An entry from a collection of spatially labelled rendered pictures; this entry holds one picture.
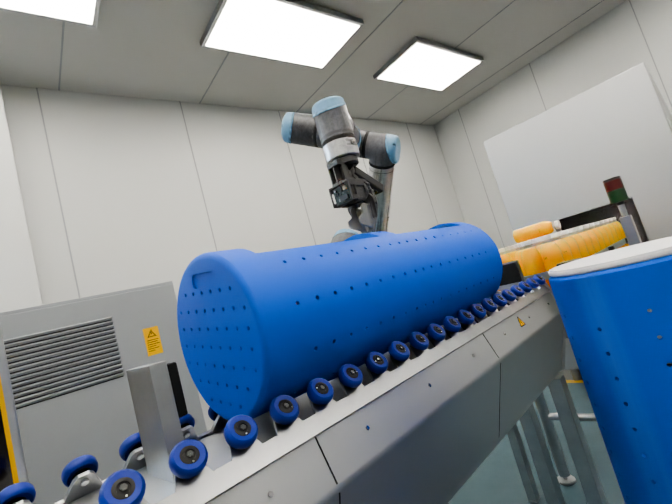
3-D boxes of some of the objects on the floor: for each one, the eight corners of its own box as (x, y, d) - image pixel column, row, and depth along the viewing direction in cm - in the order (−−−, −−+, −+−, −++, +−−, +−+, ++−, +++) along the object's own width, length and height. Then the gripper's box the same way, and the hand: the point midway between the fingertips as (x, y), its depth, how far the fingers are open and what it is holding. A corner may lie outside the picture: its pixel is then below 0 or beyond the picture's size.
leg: (605, 566, 131) (543, 379, 138) (609, 555, 135) (548, 374, 142) (626, 571, 127) (561, 379, 134) (629, 559, 131) (565, 373, 138)
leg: (561, 555, 141) (505, 381, 148) (565, 545, 145) (510, 376, 152) (578, 560, 137) (520, 381, 144) (582, 549, 141) (525, 375, 148)
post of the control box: (528, 501, 176) (459, 285, 187) (531, 496, 179) (463, 283, 190) (537, 503, 173) (467, 283, 184) (540, 497, 176) (470, 281, 187)
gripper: (319, 168, 101) (341, 247, 99) (343, 152, 95) (368, 236, 93) (341, 169, 108) (363, 243, 105) (365, 154, 101) (389, 233, 99)
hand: (371, 234), depth 101 cm, fingers closed, pressing on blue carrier
